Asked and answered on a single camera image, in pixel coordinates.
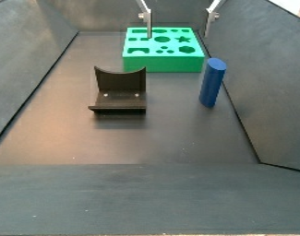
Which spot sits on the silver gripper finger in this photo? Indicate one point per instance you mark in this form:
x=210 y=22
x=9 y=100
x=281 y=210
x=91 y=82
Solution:
x=211 y=15
x=144 y=15

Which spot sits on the blue oval peg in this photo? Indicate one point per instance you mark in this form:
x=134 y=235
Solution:
x=213 y=76

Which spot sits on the green shape sorter board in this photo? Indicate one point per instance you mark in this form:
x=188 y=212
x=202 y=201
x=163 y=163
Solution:
x=170 y=51

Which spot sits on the black curved holder stand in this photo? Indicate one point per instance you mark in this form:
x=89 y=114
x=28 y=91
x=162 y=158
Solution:
x=120 y=91

